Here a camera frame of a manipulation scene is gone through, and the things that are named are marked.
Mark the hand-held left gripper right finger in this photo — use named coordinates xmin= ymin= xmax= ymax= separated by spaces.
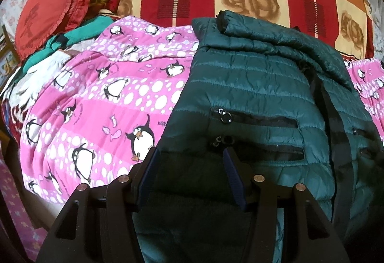
xmin=222 ymin=146 xmax=350 ymax=263

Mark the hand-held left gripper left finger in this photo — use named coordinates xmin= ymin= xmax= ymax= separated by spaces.
xmin=36 ymin=147 xmax=159 ymax=263

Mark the green puffer jacket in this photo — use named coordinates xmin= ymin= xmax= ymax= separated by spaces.
xmin=133 ymin=10 xmax=384 ymax=263

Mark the pink penguin print blanket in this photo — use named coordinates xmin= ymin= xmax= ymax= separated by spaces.
xmin=18 ymin=16 xmax=384 ymax=210

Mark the green cloth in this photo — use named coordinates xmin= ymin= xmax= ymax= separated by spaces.
xmin=22 ymin=16 xmax=116 ymax=72

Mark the red heart-shaped ruffled cushion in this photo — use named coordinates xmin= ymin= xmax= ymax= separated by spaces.
xmin=14 ymin=0 xmax=90 ymax=61

